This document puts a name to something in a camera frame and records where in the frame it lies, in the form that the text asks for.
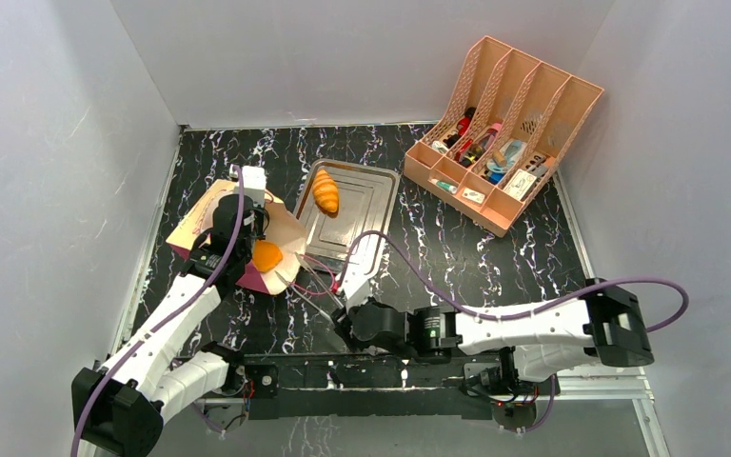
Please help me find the round orange fake bun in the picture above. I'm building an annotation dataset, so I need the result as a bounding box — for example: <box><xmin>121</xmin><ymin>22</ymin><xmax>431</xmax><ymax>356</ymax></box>
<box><xmin>251</xmin><ymin>240</ymin><xmax>284</xmax><ymax>273</ymax></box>

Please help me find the pink paper bag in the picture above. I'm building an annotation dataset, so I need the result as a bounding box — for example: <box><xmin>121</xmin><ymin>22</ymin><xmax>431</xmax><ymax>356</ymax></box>
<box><xmin>166</xmin><ymin>179</ymin><xmax>337</xmax><ymax>295</ymax></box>

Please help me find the orange fake croissant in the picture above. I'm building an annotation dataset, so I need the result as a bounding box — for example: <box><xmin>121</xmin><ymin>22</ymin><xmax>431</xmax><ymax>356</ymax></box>
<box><xmin>311</xmin><ymin>169</ymin><xmax>340</xmax><ymax>214</ymax></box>

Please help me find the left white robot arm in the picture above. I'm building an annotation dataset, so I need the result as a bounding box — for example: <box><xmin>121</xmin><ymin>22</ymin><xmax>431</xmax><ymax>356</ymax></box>
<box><xmin>69</xmin><ymin>189</ymin><xmax>267</xmax><ymax>456</ymax></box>

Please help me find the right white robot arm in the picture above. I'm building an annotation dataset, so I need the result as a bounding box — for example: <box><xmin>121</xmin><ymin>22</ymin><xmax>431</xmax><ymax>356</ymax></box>
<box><xmin>331</xmin><ymin>278</ymin><xmax>655</xmax><ymax>400</ymax></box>

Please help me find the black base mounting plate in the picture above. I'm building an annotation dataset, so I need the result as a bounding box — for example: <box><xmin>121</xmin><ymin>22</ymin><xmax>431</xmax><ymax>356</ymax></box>
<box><xmin>231</xmin><ymin>352</ymin><xmax>561</xmax><ymax>422</ymax></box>

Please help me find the silver metal tray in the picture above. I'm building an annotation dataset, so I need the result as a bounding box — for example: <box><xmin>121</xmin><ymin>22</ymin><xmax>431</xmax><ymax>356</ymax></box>
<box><xmin>293</xmin><ymin>159</ymin><xmax>401</xmax><ymax>278</ymax></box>

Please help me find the small green white tube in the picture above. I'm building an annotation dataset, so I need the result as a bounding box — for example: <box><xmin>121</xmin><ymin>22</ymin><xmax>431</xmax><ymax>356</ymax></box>
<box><xmin>430</xmin><ymin>179</ymin><xmax>458</xmax><ymax>195</ymax></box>

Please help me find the small white packet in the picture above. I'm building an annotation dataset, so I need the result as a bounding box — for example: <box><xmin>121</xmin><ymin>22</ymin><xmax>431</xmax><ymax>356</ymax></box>
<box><xmin>463</xmin><ymin>189</ymin><xmax>485</xmax><ymax>205</ymax></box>

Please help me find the white label card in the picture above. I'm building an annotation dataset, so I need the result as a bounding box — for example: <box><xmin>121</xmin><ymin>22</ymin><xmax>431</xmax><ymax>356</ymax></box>
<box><xmin>503</xmin><ymin>169</ymin><xmax>538</xmax><ymax>202</ymax></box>

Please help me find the red black bottle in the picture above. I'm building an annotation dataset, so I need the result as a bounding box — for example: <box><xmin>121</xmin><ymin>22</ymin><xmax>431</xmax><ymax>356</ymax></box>
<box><xmin>442</xmin><ymin>107</ymin><xmax>476</xmax><ymax>149</ymax></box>

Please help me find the pink capped dark bottle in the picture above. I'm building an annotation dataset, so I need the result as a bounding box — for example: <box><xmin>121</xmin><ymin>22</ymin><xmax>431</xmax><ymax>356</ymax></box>
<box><xmin>456</xmin><ymin>123</ymin><xmax>502</xmax><ymax>169</ymax></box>

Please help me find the blue tape roll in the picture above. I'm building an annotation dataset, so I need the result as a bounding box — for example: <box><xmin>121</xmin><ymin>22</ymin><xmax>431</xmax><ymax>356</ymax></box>
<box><xmin>484</xmin><ymin>139</ymin><xmax>527</xmax><ymax>185</ymax></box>

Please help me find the pink desk file organizer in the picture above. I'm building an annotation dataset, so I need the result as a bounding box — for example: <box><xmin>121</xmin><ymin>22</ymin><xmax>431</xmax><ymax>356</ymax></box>
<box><xmin>404</xmin><ymin>36</ymin><xmax>603</xmax><ymax>237</ymax></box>

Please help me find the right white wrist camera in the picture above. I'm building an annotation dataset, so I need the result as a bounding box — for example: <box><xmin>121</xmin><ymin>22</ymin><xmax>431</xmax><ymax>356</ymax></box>
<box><xmin>338</xmin><ymin>265</ymin><xmax>371</xmax><ymax>310</ymax></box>

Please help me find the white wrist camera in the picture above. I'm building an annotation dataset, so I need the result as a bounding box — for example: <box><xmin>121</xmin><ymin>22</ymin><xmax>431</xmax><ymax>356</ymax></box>
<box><xmin>338</xmin><ymin>265</ymin><xmax>371</xmax><ymax>310</ymax></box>
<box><xmin>230</xmin><ymin>165</ymin><xmax>267</xmax><ymax>206</ymax></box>

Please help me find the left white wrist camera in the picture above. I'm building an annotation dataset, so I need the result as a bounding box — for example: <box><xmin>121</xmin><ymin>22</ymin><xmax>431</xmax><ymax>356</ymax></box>
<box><xmin>230</xmin><ymin>165</ymin><xmax>267</xmax><ymax>206</ymax></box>

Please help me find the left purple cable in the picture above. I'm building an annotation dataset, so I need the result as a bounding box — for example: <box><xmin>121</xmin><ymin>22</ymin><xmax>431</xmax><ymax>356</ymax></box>
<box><xmin>69</xmin><ymin>165</ymin><xmax>247</xmax><ymax>457</ymax></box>

